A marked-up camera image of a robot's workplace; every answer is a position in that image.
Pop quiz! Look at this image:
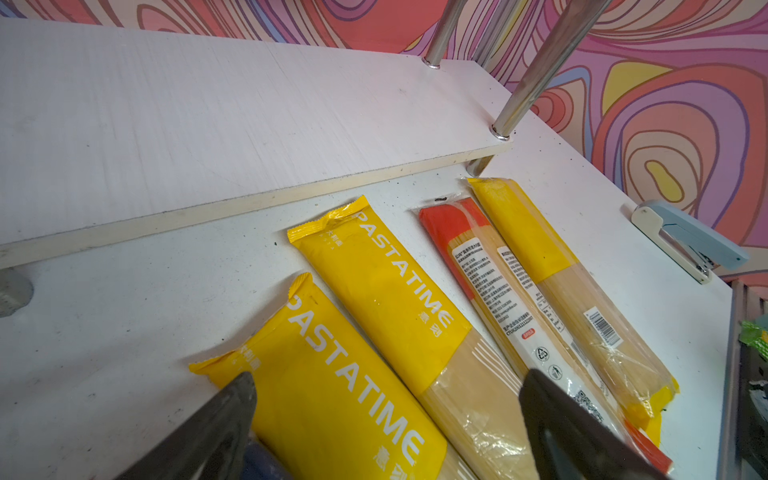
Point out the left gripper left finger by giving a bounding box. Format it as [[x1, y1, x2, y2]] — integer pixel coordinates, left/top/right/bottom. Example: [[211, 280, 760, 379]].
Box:
[[118, 372, 257, 479]]

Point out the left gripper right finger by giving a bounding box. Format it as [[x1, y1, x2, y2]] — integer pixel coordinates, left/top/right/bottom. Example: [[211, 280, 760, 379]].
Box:
[[519, 369, 666, 479]]

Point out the blue Barilla rigatoni box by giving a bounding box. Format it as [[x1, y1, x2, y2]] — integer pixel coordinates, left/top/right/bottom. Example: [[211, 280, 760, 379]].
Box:
[[240, 441, 293, 480]]

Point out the white two-tier shelf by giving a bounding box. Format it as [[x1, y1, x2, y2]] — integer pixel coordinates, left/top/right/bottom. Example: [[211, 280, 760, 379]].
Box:
[[1, 1, 606, 268]]

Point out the yellow Pastatime bag right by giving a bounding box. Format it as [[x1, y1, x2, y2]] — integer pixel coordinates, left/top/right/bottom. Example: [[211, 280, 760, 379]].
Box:
[[287, 197, 539, 479]]

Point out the yellow pastatime bag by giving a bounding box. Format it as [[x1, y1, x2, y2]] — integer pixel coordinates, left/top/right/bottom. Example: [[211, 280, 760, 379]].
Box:
[[189, 273, 474, 479], [287, 197, 539, 479]]

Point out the yellow spaghetti bag barcode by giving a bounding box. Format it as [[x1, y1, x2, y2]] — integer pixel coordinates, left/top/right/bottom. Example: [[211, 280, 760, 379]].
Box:
[[468, 178, 680, 446]]

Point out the yellow Pastatime bag left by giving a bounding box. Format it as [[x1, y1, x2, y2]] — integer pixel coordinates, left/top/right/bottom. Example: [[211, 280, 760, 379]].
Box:
[[189, 273, 474, 479]]

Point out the grey white stapler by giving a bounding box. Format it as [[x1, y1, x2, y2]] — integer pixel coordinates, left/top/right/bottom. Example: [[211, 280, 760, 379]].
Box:
[[630, 200, 750, 284]]

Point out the red spaghetti bag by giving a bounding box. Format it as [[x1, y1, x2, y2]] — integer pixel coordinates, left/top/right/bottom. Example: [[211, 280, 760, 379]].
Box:
[[418, 196, 672, 473]]

